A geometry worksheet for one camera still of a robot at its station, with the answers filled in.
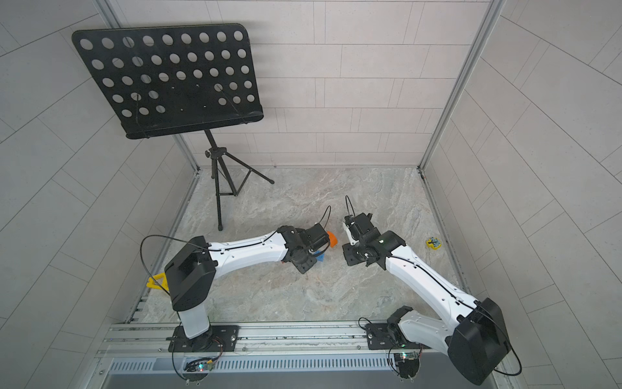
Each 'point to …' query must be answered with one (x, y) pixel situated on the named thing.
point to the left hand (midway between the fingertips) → (309, 261)
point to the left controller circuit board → (197, 369)
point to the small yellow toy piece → (435, 244)
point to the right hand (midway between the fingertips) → (349, 252)
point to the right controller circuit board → (408, 362)
